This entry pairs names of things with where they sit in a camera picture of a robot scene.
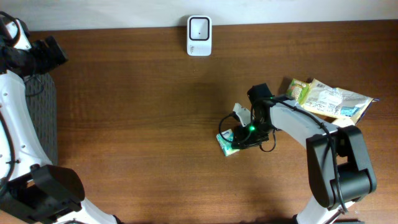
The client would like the green tea pouch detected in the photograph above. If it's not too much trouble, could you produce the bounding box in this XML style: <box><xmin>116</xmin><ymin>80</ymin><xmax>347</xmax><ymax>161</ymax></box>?
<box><xmin>286</xmin><ymin>79</ymin><xmax>310</xmax><ymax>105</ymax></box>

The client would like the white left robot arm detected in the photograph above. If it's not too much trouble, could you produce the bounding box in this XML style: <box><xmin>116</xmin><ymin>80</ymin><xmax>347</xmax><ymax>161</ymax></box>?
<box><xmin>1</xmin><ymin>12</ymin><xmax>120</xmax><ymax>223</ymax></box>

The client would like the pale yellow snack bag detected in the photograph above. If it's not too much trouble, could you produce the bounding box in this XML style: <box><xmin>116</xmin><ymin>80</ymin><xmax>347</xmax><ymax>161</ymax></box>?
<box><xmin>301</xmin><ymin>79</ymin><xmax>379</xmax><ymax>125</ymax></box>

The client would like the teal tissue pack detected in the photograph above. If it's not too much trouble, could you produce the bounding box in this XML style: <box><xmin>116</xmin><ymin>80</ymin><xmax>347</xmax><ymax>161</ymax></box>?
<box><xmin>216</xmin><ymin>129</ymin><xmax>239</xmax><ymax>157</ymax></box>

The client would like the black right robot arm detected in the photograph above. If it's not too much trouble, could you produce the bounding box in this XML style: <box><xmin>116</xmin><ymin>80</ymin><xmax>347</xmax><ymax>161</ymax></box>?
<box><xmin>230</xmin><ymin>83</ymin><xmax>377</xmax><ymax>223</ymax></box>

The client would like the white tube gold cap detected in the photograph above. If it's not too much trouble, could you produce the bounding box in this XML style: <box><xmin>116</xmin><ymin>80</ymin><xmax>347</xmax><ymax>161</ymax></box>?
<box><xmin>332</xmin><ymin>118</ymin><xmax>355</xmax><ymax>128</ymax></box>

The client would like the white barcode scanner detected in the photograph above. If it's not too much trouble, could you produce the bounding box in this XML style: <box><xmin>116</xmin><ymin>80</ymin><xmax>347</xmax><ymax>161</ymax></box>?
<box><xmin>187</xmin><ymin>15</ymin><xmax>213</xmax><ymax>57</ymax></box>

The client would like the grey plastic basket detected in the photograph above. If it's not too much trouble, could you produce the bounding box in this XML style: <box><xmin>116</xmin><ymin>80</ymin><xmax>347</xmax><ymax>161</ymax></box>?
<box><xmin>25</xmin><ymin>73</ymin><xmax>58</xmax><ymax>165</ymax></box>

